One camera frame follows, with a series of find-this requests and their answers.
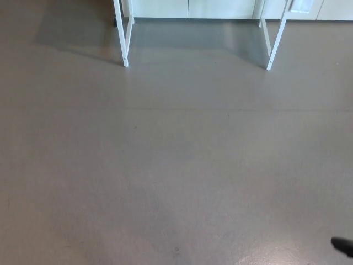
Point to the black caster wheel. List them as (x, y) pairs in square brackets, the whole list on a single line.
[(114, 21)]

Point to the white cabinet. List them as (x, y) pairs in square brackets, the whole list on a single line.
[(220, 8)]

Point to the white desk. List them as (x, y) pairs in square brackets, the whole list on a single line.
[(122, 41)]

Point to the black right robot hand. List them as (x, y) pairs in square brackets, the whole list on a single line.
[(343, 246)]

